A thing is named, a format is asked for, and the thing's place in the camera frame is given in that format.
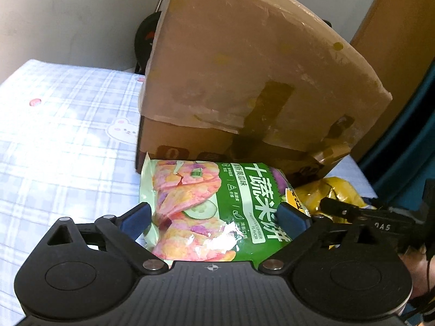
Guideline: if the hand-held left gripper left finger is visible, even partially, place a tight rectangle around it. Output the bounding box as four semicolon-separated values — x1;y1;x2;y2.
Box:
45;202;169;274

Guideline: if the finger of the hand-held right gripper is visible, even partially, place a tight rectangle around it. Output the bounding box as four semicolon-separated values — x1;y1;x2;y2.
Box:
319;197;363;223

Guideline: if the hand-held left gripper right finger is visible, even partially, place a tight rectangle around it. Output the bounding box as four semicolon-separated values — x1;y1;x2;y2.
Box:
258;202;395;274

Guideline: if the yellow snack bag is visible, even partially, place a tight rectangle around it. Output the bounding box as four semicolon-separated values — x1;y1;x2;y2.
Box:
291;176;377;218

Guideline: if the green snack bag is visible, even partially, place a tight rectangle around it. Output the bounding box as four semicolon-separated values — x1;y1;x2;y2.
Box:
139;153;295;263

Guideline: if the brown cardboard box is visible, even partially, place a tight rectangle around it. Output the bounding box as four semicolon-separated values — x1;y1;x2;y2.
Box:
135;0;393;181

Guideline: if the wooden door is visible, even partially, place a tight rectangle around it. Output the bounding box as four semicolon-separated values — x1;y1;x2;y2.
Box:
350;0;435;164

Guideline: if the black round fan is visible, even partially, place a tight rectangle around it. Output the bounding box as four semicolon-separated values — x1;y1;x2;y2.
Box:
134;11;162;75

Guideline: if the black cable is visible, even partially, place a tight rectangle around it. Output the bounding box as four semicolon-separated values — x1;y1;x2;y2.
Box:
415;244;435;326

